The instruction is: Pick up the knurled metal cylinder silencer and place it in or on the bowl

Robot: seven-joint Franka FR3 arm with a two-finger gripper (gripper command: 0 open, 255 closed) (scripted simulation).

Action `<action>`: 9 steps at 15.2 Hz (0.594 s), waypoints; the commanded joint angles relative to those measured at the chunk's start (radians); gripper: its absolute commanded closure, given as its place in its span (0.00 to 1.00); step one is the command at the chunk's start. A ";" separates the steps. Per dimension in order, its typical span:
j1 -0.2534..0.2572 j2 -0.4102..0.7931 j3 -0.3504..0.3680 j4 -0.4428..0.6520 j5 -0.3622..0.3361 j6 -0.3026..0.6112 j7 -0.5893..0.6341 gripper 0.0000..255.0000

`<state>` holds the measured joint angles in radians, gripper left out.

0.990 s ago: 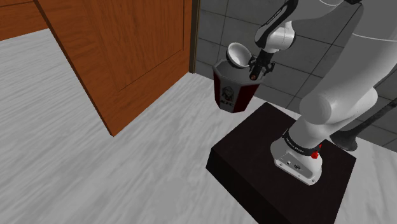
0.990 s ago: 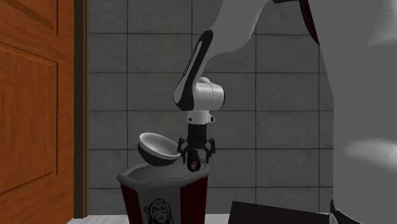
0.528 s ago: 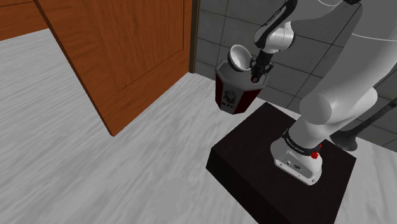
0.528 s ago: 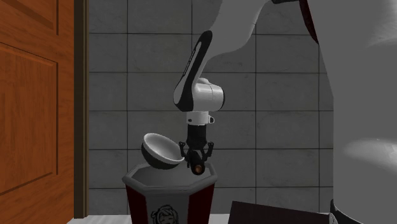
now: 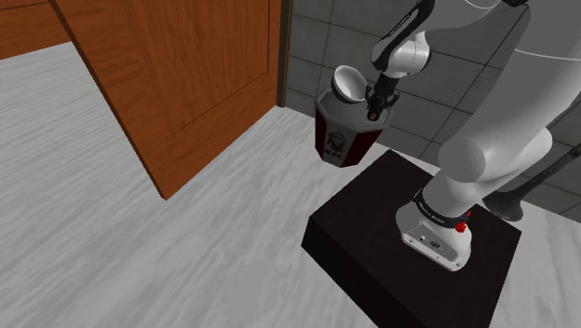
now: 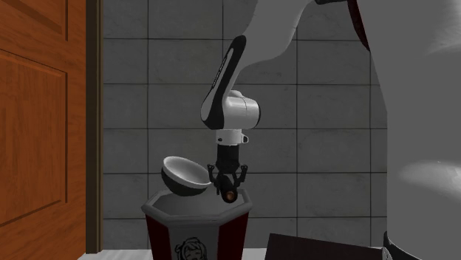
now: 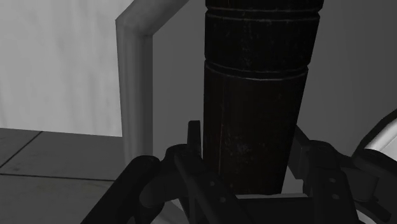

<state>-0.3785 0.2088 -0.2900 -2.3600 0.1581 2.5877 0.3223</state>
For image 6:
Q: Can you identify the brown wooden door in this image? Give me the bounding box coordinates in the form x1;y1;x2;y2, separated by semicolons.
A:
0;0;105;260

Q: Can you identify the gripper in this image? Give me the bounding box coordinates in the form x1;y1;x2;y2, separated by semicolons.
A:
206;143;249;196

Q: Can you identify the octagonal bin with cartoon face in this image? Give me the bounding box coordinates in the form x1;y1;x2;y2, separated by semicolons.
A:
140;187;253;260

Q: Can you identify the black cylinder with brown end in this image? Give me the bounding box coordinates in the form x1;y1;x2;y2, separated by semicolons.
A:
216;172;237;205

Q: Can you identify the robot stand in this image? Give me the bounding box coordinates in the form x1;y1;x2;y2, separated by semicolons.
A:
264;233;389;260

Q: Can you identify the dark bowl with white inside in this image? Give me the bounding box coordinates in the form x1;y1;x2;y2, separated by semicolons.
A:
160;155;214;198

